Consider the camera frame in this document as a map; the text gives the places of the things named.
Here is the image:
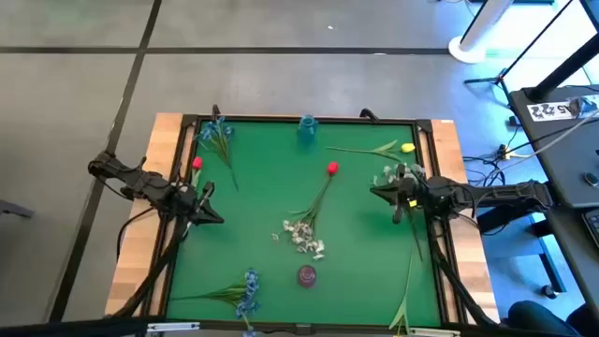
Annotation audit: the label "white artificial flower sprig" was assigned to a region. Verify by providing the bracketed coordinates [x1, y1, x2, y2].
[270, 186, 329, 262]
[373, 162, 426, 262]

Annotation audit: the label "green table mat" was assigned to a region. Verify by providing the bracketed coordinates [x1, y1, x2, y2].
[166, 120, 444, 328]

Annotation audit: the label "teal glass vase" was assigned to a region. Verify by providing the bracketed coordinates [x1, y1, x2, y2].
[296, 114, 320, 147]

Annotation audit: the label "silver metal bracket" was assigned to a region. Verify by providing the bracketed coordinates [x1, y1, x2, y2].
[406, 327, 462, 337]
[147, 321, 201, 333]

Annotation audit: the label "grey metal foot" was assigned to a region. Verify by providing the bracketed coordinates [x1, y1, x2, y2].
[0, 198, 35, 220]

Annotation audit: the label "white paper label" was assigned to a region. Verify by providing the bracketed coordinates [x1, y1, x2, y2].
[527, 101, 581, 122]

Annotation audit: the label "black cable sleeve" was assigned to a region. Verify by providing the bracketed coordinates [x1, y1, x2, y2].
[110, 219, 188, 319]
[430, 219, 498, 327]

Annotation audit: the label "black desk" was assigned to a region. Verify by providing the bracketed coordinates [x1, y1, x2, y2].
[545, 205, 599, 324]
[507, 86, 599, 210]

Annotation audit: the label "purple ribbed glass vase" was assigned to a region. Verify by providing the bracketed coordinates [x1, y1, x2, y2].
[297, 264, 318, 289]

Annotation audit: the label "floor stand with round base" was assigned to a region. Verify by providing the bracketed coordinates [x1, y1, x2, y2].
[447, 0, 516, 65]

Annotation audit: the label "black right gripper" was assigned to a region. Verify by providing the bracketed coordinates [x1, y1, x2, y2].
[369, 163, 439, 225]

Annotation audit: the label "blue artificial flower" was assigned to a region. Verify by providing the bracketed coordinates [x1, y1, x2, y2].
[170, 268, 262, 337]
[194, 115, 240, 192]

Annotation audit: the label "black table frame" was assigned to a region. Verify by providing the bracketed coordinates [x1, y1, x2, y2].
[139, 105, 469, 336]

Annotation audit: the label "person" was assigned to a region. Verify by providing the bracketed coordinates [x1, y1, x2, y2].
[507, 300, 599, 337]

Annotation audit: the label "black floor cables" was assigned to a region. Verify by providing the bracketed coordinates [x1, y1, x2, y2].
[462, 125, 521, 187]

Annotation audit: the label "black slanted post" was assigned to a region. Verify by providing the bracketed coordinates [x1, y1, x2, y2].
[528, 32, 599, 102]

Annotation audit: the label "black keyboard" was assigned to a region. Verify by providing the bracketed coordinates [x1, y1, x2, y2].
[582, 208, 599, 249]

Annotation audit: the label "red artificial tulip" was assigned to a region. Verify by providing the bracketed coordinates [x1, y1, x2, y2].
[287, 161, 340, 226]
[190, 156, 205, 188]

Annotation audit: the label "white cable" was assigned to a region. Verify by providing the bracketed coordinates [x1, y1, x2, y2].
[514, 110, 599, 159]

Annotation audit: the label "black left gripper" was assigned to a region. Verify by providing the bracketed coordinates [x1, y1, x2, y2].
[175, 181, 225, 238]

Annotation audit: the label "thin black tripod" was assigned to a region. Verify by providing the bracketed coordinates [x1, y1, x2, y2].
[463, 0, 575, 97]

